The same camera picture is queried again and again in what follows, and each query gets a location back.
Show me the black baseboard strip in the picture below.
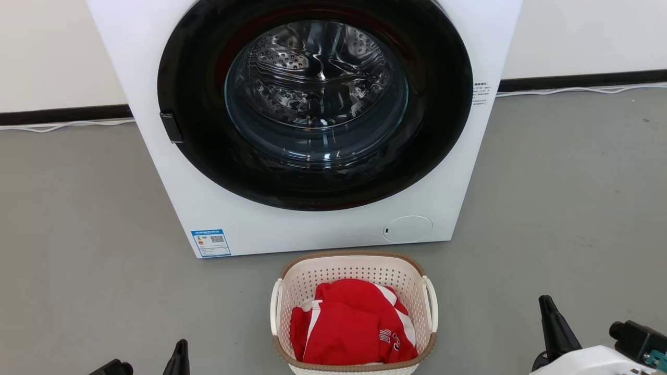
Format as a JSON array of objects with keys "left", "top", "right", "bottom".
[
  {"left": 0, "top": 104, "right": 133, "bottom": 126},
  {"left": 499, "top": 69, "right": 667, "bottom": 93}
]

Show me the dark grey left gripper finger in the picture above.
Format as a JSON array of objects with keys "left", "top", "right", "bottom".
[{"left": 163, "top": 339, "right": 190, "bottom": 375}]

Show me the black door latch handle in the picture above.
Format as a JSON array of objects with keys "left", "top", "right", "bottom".
[{"left": 159, "top": 112, "right": 184, "bottom": 144}]

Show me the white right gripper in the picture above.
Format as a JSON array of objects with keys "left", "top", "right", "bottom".
[{"left": 530, "top": 295, "right": 659, "bottom": 375}]

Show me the white front-load washing machine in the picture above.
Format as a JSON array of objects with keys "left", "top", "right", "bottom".
[{"left": 86, "top": 0, "right": 523, "bottom": 259}]

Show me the black round glass washer door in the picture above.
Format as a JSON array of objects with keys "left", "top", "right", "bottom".
[{"left": 157, "top": 0, "right": 474, "bottom": 211}]

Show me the round white filter cover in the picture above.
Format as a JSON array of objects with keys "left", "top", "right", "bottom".
[{"left": 383, "top": 215, "right": 434, "bottom": 244}]

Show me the blue energy label sticker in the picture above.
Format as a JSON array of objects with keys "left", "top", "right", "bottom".
[{"left": 191, "top": 229, "right": 231, "bottom": 258}]

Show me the small printed text label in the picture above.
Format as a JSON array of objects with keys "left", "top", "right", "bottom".
[{"left": 472, "top": 81, "right": 492, "bottom": 107}]

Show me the white floor cable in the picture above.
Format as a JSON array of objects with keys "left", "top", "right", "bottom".
[
  {"left": 495, "top": 83, "right": 667, "bottom": 98},
  {"left": 0, "top": 119, "right": 136, "bottom": 133}
]

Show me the red and white garment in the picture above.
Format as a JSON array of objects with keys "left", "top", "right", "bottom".
[{"left": 290, "top": 278, "right": 419, "bottom": 366}]

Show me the cream perforated laundry basket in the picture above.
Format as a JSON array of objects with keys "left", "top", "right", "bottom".
[{"left": 270, "top": 251, "right": 439, "bottom": 375}]

